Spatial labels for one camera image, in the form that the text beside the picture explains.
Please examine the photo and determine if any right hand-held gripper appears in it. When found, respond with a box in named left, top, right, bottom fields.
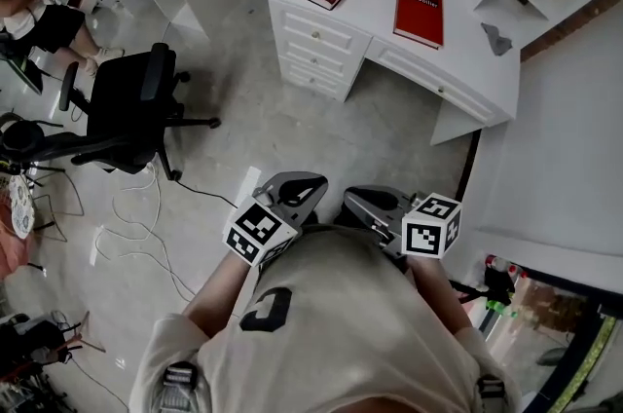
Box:
left=343, top=184, right=462, bottom=262

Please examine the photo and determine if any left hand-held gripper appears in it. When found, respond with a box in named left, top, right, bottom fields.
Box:
left=222, top=170, right=330, bottom=267

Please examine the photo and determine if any bright red book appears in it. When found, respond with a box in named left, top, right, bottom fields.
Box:
left=392, top=0, right=445, bottom=51

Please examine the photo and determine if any person's left forearm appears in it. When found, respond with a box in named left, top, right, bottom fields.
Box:
left=183, top=248, right=267, bottom=340

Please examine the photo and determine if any person's right forearm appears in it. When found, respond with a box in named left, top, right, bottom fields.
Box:
left=407, top=254, right=474, bottom=335

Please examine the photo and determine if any white power strip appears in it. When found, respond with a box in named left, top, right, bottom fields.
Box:
left=233, top=166, right=262, bottom=208

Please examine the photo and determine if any clear bottle with red cap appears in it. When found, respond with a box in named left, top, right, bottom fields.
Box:
left=484, top=254, right=530, bottom=281

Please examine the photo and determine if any green bottle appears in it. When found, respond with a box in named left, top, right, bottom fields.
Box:
left=485, top=298, right=520, bottom=319

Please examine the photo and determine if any person's beige t-shirt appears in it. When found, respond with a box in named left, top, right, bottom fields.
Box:
left=128, top=223, right=525, bottom=413

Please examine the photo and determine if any black office chair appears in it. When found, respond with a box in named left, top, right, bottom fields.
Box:
left=57, top=42, right=223, bottom=182

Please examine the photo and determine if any grey cloth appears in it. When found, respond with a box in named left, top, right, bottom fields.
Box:
left=480, top=21, right=514, bottom=57

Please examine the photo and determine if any white desk with drawers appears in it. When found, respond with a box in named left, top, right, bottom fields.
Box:
left=264, top=0, right=522, bottom=147

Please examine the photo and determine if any patterned round plate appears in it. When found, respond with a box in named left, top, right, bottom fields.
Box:
left=8, top=174, right=36, bottom=240

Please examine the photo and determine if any black mesh chair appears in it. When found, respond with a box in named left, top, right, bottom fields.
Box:
left=0, top=111, right=98, bottom=174

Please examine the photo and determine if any black floor cable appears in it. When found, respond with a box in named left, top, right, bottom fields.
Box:
left=172, top=178, right=239, bottom=210

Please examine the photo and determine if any white floor cable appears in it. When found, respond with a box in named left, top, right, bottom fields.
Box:
left=93, top=161, right=199, bottom=303

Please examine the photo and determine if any grey shoulder strap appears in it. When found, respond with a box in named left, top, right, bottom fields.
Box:
left=476, top=374, right=508, bottom=405
left=160, top=360, right=200, bottom=413

